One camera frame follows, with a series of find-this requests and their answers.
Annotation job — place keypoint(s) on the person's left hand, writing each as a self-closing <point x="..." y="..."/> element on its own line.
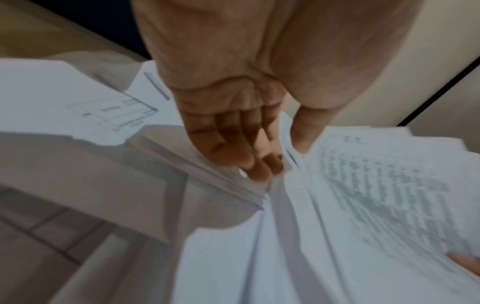
<point x="240" y="59"/>

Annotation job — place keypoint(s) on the person's right hand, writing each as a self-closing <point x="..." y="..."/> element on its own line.
<point x="467" y="262"/>

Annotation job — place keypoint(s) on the stack of printed white papers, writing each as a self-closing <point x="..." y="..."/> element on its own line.
<point x="337" y="222"/>

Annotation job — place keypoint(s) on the white sheet with grey bar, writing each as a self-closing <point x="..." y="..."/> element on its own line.
<point x="153" y="89"/>

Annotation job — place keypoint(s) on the white sheet with line drawing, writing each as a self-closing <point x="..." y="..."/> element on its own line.
<point x="56" y="98"/>

